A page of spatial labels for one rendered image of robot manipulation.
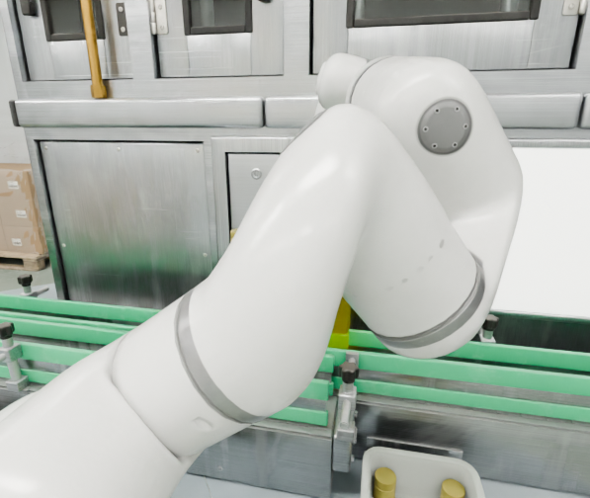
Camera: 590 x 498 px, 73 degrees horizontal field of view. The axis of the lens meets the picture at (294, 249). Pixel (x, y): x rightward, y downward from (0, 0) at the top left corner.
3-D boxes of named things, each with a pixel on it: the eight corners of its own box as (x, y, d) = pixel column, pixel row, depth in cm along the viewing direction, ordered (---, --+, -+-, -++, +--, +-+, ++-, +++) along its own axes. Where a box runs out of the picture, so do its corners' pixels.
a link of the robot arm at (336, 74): (402, 65, 49) (329, 43, 48) (375, 149, 53) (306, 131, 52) (371, 71, 63) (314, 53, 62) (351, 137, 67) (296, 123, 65)
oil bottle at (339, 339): (347, 369, 79) (352, 268, 72) (345, 386, 73) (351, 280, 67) (319, 366, 80) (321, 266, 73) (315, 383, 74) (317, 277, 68)
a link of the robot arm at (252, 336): (299, 475, 22) (555, 362, 18) (108, 323, 17) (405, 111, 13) (298, 318, 34) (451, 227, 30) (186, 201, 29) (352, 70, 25)
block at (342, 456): (357, 431, 72) (359, 399, 69) (353, 475, 63) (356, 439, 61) (337, 428, 72) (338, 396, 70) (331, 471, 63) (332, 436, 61)
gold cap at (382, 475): (384, 483, 66) (386, 462, 65) (399, 500, 63) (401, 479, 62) (368, 492, 65) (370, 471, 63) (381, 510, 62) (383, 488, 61)
